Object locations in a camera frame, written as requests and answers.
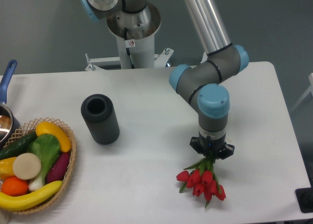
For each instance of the orange fruit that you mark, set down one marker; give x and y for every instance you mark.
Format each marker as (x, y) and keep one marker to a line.
(14, 186)

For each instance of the purple sweet potato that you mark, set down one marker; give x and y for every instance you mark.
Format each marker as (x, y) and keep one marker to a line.
(58, 170)

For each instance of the yellow banana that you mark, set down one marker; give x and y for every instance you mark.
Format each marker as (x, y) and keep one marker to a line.
(30, 200)

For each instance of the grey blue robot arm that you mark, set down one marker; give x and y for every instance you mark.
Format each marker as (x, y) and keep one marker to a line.
(200, 86)

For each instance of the beige round disc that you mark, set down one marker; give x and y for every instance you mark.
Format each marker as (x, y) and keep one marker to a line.
(26, 166)

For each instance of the red tulip bouquet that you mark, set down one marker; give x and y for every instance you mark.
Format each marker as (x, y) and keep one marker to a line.
(202, 180)

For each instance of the blue handled saucepan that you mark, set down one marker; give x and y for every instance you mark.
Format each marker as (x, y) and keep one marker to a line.
(8, 122)

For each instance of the white frame at right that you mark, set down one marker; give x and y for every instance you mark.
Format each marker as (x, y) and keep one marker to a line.
(305, 97)

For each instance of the green bok choy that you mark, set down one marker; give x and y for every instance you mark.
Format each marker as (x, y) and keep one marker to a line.
(47, 148)

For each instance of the dark grey ribbed vase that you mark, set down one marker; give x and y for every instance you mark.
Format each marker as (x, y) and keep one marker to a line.
(99, 115)

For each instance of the green cucumber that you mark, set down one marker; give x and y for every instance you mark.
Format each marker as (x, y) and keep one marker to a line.
(17, 147)

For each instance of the woven wicker basket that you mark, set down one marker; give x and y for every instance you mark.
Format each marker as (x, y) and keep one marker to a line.
(31, 127)

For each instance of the yellow bell pepper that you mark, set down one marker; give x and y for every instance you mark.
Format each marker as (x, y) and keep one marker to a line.
(6, 168)

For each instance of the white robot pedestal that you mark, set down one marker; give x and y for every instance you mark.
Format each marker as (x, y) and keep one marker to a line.
(135, 37)

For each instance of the black device at edge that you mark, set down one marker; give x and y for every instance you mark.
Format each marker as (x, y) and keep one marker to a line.
(305, 199)

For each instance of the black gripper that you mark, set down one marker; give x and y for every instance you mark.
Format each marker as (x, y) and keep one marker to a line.
(216, 148)

